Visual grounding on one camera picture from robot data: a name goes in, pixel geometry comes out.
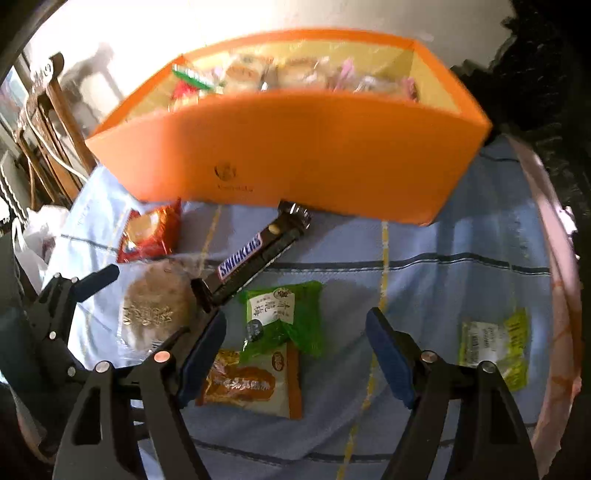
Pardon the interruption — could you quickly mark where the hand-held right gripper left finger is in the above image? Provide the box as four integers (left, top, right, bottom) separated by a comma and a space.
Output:
51, 307, 227, 480

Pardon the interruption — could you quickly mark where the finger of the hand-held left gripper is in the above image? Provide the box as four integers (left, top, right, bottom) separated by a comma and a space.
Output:
46, 325, 95, 386
37, 263, 122, 317

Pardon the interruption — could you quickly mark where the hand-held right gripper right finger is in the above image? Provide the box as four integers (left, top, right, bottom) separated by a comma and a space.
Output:
366, 307, 541, 480

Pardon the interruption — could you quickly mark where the green plum packet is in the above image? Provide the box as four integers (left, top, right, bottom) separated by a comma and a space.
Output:
239, 281, 325, 366

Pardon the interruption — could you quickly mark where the dark chocolate bar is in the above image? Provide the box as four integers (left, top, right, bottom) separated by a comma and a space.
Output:
191, 200, 313, 311

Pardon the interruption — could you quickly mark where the orange cardboard box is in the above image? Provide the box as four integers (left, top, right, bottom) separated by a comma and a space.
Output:
85, 28, 494, 227

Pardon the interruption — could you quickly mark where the clear packet with bread roll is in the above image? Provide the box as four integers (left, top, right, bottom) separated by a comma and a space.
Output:
224, 54, 275, 93

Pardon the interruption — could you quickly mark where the pink-edged clear cookie bag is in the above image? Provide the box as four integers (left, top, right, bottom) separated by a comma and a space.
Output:
327, 58, 420, 101

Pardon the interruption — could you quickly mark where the orange and white packet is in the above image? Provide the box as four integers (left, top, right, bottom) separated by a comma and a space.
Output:
195, 342, 304, 420

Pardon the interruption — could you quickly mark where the clear packet with brown pastry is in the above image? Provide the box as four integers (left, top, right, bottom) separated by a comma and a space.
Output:
117, 257, 197, 358

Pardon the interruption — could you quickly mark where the red packet with round cake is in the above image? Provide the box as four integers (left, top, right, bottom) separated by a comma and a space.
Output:
116, 199, 182, 265

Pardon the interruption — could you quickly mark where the white plastic bag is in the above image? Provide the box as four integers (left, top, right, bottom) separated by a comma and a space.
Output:
11, 205, 72, 289

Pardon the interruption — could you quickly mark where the blue checked tablecloth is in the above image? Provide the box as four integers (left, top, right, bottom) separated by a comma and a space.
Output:
44, 134, 566, 480

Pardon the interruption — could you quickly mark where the yellow-green cracker packet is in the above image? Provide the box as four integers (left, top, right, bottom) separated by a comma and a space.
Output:
456, 308, 531, 392

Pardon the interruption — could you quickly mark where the carved wooden chair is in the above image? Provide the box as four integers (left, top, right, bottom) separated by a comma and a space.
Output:
13, 52, 100, 208

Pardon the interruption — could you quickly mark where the pink cloth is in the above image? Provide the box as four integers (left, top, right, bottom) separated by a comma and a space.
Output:
505, 134, 583, 444

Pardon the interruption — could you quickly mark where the clear packet with pale pastry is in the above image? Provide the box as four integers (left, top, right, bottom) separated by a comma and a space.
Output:
276, 56, 326, 89

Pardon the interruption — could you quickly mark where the dark carved wooden furniture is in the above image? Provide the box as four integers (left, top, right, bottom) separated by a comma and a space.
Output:
450, 0, 591, 217

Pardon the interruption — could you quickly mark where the white slatted frame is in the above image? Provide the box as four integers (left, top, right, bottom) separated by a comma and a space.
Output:
0, 151, 26, 220

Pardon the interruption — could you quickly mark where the white cable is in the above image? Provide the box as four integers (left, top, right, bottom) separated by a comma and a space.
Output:
25, 108, 90, 178

